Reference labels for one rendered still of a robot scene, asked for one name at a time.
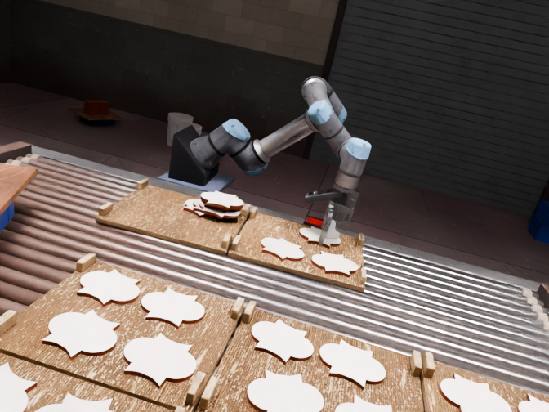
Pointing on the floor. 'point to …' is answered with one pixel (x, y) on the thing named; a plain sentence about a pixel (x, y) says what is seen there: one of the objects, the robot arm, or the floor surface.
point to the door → (452, 175)
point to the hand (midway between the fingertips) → (319, 236)
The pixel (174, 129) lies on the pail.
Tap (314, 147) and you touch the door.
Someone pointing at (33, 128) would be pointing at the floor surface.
